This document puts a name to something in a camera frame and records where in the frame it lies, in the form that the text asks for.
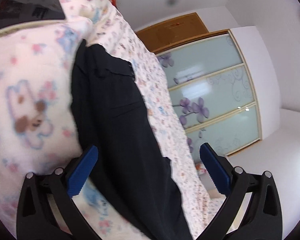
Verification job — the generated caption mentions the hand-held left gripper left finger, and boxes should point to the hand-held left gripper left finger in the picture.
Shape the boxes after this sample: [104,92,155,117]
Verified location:
[16,145,102,240]

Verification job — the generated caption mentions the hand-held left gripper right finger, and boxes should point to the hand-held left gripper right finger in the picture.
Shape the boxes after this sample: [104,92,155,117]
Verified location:
[196,142,283,240]

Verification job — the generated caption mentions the black pants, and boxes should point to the black pants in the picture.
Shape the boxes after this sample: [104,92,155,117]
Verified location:
[70,39,193,240]

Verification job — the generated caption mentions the clear tube of plush toys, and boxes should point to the clear tube of plush toys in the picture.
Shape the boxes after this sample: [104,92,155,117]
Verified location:
[194,162,209,175]

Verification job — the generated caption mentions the floral glass sliding wardrobe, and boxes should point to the floral glass sliding wardrobe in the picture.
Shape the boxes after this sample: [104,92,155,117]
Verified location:
[155,30,263,157]

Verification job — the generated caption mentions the wooden door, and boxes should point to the wooden door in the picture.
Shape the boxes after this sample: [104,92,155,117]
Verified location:
[135,12,229,54]

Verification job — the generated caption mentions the dark glossy object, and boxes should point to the dark glossy object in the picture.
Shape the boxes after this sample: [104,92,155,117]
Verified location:
[0,0,66,33]

